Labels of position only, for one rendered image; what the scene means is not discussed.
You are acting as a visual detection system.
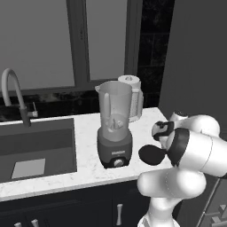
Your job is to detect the dark cupboard door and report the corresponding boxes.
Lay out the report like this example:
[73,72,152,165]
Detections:
[0,200,26,227]
[24,189,114,227]
[112,180,151,227]

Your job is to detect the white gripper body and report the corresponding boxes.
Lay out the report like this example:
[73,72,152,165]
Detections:
[157,134,172,150]

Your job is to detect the grey framed window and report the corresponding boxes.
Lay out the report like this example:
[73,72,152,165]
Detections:
[0,0,144,97]

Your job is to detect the grey curved sink tap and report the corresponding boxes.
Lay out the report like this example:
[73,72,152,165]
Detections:
[1,67,39,129]

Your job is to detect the dark grey tall fridge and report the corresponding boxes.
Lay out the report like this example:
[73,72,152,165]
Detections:
[158,0,227,227]

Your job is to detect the dark grey sink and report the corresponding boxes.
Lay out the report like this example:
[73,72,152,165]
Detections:
[0,117,78,184]

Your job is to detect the grey blender with clear jug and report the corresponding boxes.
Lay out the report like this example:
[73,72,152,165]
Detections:
[94,80,134,170]

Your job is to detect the white paper towel roll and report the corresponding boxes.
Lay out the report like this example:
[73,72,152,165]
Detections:
[117,74,145,123]

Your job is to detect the black blender lid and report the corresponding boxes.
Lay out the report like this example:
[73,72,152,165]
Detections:
[137,144,168,167]

